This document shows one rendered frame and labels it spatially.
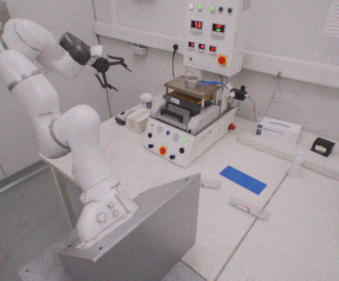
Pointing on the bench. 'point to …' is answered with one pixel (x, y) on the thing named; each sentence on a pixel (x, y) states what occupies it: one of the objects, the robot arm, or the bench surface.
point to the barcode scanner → (124, 116)
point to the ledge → (311, 158)
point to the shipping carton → (138, 120)
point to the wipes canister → (146, 101)
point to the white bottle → (296, 164)
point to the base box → (206, 138)
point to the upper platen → (192, 97)
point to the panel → (162, 140)
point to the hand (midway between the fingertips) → (122, 79)
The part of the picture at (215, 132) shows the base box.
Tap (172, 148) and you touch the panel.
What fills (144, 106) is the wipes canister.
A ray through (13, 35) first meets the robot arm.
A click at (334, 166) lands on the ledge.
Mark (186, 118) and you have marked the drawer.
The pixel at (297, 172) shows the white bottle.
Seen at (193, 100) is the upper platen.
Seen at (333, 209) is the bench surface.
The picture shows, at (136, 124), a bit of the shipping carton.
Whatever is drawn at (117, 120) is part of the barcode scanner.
